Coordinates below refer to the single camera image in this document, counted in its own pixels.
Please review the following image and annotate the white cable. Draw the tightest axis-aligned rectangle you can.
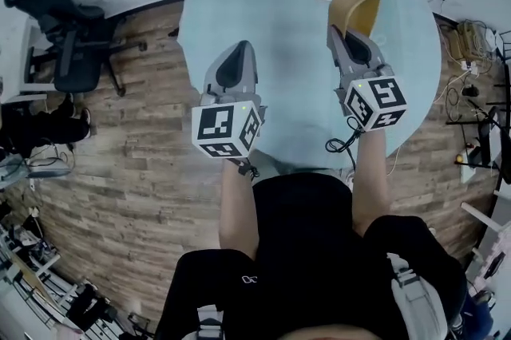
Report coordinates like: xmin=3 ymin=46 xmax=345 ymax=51
xmin=385 ymin=145 xmax=402 ymax=176

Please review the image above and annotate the power strip with cables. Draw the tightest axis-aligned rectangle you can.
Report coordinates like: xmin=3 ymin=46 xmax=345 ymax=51
xmin=438 ymin=19 xmax=502 ymax=76

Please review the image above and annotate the black office chair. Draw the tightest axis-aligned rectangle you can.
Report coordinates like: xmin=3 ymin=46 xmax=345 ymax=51
xmin=3 ymin=0 xmax=148 ymax=97

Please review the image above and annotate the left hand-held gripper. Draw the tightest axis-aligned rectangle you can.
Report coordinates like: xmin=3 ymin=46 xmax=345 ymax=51
xmin=191 ymin=40 xmax=268 ymax=161

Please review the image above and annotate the black wrist strap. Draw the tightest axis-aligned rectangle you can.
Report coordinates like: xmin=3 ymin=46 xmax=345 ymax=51
xmin=234 ymin=156 xmax=261 ymax=183

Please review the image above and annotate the person's black shirt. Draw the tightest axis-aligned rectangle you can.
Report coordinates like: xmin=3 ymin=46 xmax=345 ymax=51
xmin=154 ymin=171 xmax=469 ymax=340

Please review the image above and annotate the person's left forearm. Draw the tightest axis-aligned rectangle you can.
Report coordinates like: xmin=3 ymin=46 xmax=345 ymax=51
xmin=218 ymin=157 xmax=261 ymax=258

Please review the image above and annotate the grey white shoulder strap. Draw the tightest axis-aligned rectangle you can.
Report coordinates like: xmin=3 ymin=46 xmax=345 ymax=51
xmin=386 ymin=251 xmax=449 ymax=340
xmin=194 ymin=303 xmax=227 ymax=340

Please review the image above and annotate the black metal stand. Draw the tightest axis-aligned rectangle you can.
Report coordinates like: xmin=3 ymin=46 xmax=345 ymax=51
xmin=445 ymin=42 xmax=511 ymax=185

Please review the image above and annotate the white metal rack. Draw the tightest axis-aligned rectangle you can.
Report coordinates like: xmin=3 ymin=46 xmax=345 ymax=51
xmin=0 ymin=224 xmax=81 ymax=327

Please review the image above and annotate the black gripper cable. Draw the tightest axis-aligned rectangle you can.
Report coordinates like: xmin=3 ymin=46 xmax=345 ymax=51
xmin=324 ymin=117 xmax=363 ymax=168

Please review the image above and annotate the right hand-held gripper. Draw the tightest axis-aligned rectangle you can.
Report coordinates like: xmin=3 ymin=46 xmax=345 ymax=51
xmin=326 ymin=24 xmax=409 ymax=132

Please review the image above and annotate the person's right forearm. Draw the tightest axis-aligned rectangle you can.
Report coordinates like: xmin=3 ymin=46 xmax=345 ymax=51
xmin=351 ymin=128 xmax=391 ymax=239

